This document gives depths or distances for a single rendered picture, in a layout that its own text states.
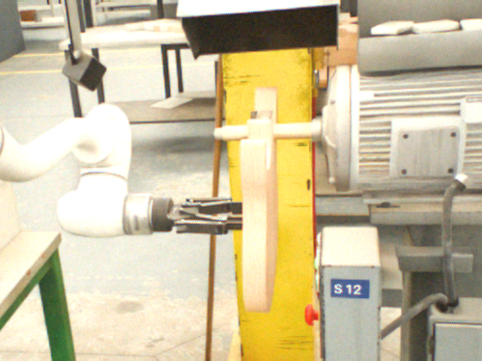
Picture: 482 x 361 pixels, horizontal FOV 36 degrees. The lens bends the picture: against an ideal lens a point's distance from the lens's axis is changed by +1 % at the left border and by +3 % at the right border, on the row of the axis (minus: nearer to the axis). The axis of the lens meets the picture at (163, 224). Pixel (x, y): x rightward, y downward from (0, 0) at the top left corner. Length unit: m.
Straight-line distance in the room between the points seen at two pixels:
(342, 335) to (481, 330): 0.29
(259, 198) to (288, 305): 1.39
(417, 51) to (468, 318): 0.50
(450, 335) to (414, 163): 0.33
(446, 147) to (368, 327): 0.35
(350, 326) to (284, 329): 1.46
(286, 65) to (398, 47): 1.00
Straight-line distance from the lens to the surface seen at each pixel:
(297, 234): 2.58
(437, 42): 1.43
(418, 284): 1.56
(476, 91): 1.46
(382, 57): 1.43
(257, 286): 1.39
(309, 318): 1.38
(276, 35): 1.65
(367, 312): 1.30
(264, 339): 2.79
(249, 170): 1.31
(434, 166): 1.43
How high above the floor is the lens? 1.68
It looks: 23 degrees down
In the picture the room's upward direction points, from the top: 6 degrees counter-clockwise
